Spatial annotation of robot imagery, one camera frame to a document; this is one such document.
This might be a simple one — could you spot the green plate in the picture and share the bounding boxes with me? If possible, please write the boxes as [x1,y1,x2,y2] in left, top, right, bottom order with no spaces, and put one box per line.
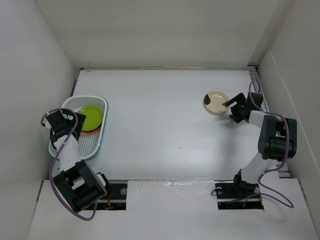
[77,106,104,132]

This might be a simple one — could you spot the orange plate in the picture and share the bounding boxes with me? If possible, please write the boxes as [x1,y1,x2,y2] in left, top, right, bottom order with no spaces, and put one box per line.
[81,125,101,134]

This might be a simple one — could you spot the beige plate with black patch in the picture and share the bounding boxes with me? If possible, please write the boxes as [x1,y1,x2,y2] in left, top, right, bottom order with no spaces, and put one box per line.
[203,91,229,115]

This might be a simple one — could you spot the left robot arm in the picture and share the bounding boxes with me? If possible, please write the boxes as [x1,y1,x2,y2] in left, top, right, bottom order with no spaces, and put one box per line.
[41,108,114,214]

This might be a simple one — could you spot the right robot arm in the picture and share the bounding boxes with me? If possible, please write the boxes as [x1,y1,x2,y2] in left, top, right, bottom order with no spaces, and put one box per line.
[216,92,298,199]

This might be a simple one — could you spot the white perforated plastic bin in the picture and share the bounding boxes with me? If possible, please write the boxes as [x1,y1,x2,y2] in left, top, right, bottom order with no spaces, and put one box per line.
[46,95,109,161]

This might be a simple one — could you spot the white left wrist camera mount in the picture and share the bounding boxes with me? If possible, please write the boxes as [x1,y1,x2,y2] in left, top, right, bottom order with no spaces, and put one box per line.
[40,116,52,130]

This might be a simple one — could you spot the aluminium rail right side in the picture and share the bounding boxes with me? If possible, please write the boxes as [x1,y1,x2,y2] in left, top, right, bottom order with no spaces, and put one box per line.
[247,65,269,112]

